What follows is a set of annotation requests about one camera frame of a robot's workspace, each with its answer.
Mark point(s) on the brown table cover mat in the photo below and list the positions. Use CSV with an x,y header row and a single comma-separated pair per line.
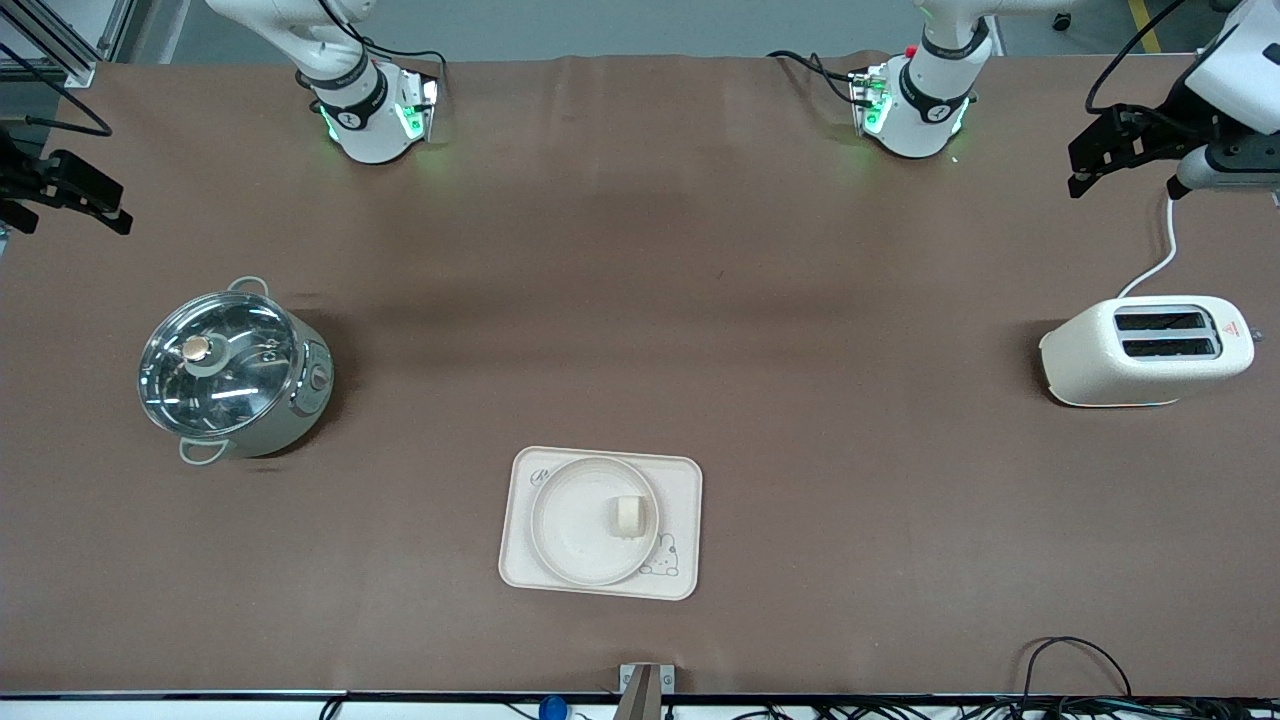
x,y
800,560

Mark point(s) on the small white steamed bun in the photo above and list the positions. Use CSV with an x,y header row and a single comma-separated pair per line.
x,y
630,516

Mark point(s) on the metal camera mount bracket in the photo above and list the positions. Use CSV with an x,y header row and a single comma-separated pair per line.
x,y
645,685

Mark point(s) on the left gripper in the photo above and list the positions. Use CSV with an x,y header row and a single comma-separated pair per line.
x,y
1163,133

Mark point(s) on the black chair caster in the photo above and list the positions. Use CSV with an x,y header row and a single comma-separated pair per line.
x,y
1064,20

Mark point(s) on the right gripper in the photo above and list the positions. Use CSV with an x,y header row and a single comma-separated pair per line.
x,y
22,180

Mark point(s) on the aluminium frame profile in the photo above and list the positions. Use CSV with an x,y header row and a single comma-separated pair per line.
x,y
70,72

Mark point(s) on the blue round cap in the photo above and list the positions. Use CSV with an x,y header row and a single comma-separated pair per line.
x,y
552,709

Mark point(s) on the cream round plate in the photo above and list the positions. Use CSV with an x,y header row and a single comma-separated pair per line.
x,y
575,525

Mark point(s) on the cream rabbit print tray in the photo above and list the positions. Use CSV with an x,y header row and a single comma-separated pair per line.
x,y
680,480

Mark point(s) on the glass pot lid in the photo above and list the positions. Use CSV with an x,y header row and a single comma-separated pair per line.
x,y
215,365

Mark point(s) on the cream two-slot toaster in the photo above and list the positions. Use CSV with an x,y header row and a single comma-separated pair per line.
x,y
1120,378

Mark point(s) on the steel pot with glass lid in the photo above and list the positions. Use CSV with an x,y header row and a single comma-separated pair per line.
x,y
305,400

